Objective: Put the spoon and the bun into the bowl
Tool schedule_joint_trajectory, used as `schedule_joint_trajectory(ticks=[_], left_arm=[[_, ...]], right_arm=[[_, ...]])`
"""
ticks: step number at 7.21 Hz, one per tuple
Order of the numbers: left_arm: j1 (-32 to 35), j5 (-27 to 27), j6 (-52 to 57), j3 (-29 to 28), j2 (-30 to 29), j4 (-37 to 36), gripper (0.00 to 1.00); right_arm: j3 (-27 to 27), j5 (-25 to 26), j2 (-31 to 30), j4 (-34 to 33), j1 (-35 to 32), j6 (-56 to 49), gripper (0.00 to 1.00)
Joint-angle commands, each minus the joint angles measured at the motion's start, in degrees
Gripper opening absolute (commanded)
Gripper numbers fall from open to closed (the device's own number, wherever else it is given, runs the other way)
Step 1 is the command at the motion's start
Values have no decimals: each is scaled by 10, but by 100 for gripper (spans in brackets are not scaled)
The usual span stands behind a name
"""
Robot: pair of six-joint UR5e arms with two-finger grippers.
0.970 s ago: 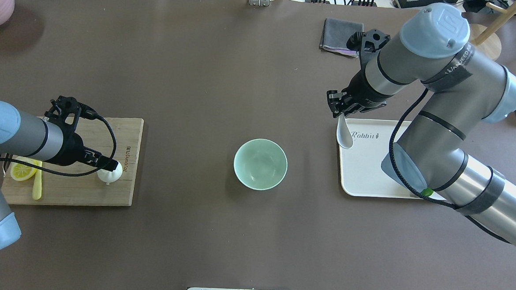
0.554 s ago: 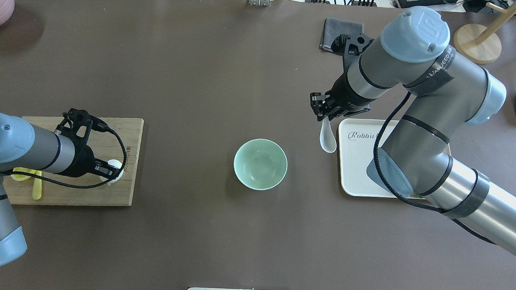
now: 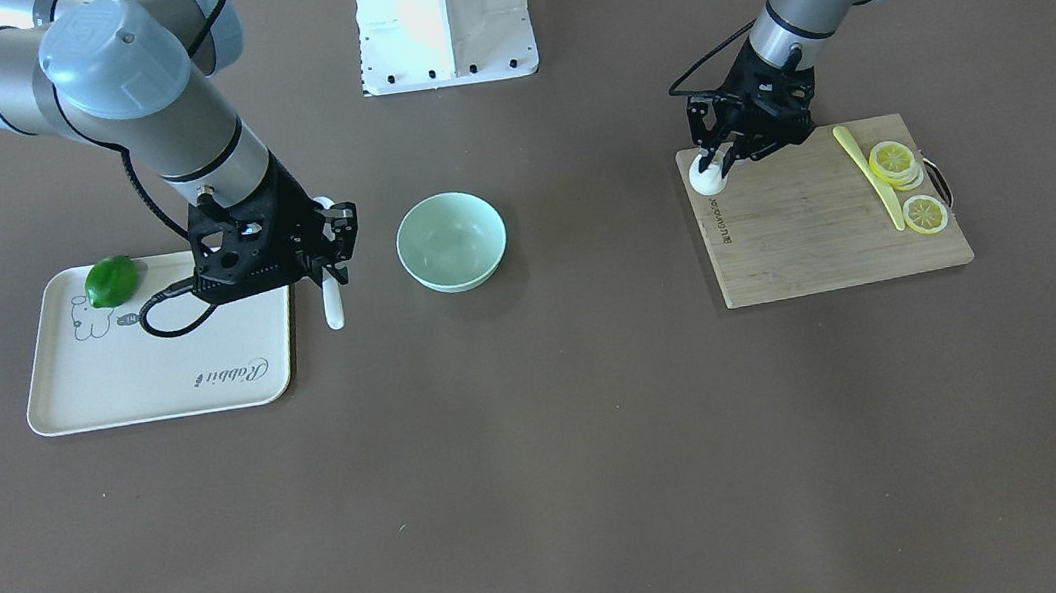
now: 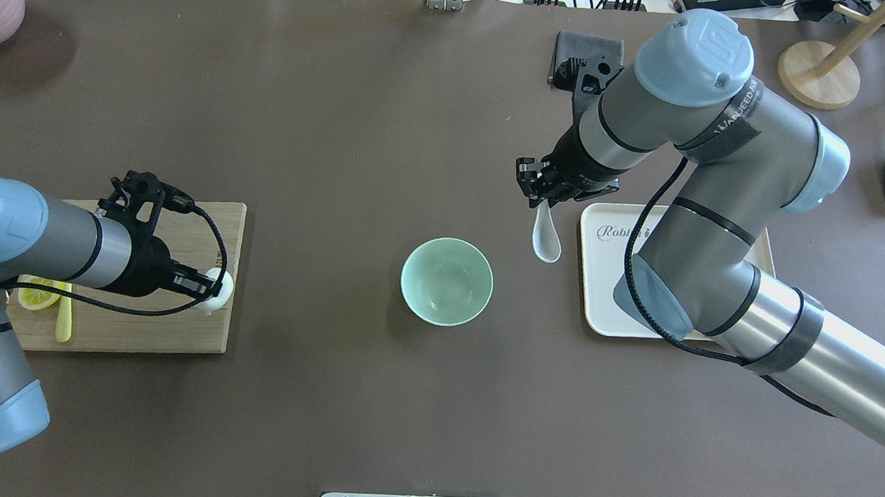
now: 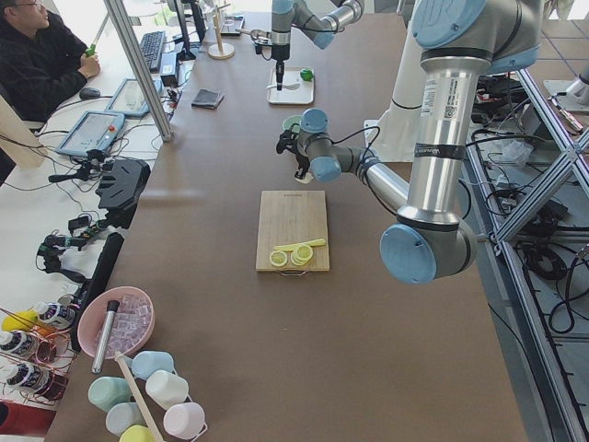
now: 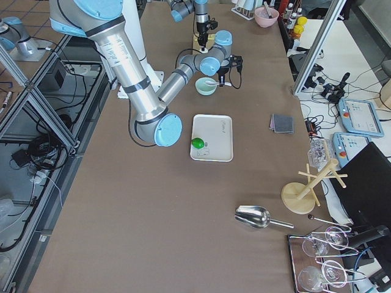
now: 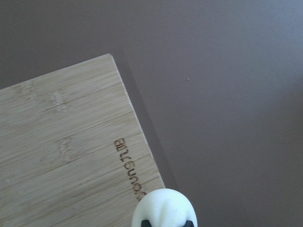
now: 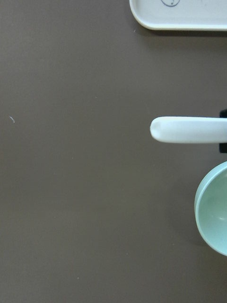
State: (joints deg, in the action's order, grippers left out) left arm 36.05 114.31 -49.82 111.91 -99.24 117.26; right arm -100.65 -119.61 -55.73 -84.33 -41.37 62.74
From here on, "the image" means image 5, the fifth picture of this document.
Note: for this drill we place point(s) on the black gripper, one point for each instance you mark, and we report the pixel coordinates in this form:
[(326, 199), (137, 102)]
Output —
[(279, 52), (300, 162)]

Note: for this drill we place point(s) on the white steamed bun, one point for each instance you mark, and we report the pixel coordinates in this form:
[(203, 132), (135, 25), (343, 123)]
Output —
[(306, 179)]

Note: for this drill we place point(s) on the white ceramic spoon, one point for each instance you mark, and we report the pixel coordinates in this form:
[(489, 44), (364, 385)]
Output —
[(293, 86)]

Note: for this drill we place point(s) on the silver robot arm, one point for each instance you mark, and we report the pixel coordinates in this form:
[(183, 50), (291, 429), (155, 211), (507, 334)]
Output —
[(461, 41), (288, 14)]

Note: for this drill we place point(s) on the mint green bowl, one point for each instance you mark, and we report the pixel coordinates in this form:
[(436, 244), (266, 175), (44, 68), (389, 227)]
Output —
[(292, 123)]

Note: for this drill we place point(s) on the pink bowl with ice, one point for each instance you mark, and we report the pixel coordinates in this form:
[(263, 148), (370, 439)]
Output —
[(133, 325)]

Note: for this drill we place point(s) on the green lime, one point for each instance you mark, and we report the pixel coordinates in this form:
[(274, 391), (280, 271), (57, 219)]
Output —
[(306, 74)]

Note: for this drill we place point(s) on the white rabbit tray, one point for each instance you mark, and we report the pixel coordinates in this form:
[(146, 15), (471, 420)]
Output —
[(302, 96)]

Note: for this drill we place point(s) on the metal scoop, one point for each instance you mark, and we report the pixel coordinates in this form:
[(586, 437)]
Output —
[(257, 35)]

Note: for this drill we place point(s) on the bamboo cutting board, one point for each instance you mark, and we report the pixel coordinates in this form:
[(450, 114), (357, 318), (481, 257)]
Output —
[(290, 217)]

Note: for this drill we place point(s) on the yellow plastic knife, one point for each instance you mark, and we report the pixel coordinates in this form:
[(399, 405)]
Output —
[(318, 242)]

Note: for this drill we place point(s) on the grey folded cloth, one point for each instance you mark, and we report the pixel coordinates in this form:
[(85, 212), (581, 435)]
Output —
[(207, 99)]

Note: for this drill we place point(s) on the lemon slice stack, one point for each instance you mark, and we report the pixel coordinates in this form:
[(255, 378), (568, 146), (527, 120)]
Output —
[(301, 254)]

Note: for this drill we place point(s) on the single lemon slice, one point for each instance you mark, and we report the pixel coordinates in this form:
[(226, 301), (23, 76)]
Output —
[(278, 258)]

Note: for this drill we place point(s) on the black keyboard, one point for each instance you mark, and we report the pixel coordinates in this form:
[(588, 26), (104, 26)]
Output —
[(151, 46)]

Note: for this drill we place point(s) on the upper teach pendant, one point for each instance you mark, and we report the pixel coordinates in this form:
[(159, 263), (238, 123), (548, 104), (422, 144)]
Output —
[(128, 100)]

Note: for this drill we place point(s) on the teach pendant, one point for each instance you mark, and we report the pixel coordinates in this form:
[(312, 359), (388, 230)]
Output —
[(95, 130), (128, 100)]

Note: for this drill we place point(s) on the lower teach pendant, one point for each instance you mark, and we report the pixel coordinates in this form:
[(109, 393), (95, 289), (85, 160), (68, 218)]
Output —
[(95, 130)]

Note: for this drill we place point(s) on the metal muddler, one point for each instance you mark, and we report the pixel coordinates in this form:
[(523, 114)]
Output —
[(103, 341)]

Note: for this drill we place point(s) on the seated person in black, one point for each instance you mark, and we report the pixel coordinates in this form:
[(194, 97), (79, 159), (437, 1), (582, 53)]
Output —
[(43, 63)]

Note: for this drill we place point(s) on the pastel cup rack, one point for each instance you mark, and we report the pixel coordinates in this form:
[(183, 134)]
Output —
[(148, 401)]

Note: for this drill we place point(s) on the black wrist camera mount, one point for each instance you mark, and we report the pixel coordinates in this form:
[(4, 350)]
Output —
[(287, 142)]

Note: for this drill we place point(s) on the aluminium frame post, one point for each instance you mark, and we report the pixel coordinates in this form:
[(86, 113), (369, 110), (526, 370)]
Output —
[(123, 25)]

